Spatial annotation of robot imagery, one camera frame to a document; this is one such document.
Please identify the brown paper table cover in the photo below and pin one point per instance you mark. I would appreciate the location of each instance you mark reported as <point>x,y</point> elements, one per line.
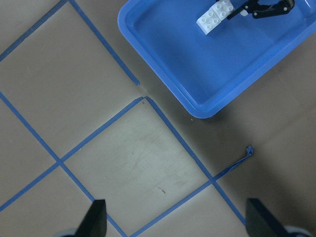
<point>83,117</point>

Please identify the blue plastic tray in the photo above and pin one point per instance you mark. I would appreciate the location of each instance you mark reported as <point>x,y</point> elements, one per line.
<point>205,72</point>

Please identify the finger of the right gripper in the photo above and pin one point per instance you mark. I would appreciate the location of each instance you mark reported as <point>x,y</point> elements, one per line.
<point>282,7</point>
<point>249,7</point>

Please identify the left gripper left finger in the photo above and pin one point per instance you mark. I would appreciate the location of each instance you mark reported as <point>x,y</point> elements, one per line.
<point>94,224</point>

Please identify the white building block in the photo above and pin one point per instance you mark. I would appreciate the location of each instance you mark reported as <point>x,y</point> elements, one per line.
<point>208,21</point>
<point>223,8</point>

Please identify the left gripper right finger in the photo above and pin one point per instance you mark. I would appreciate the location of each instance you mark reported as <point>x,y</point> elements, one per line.
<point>260,222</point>

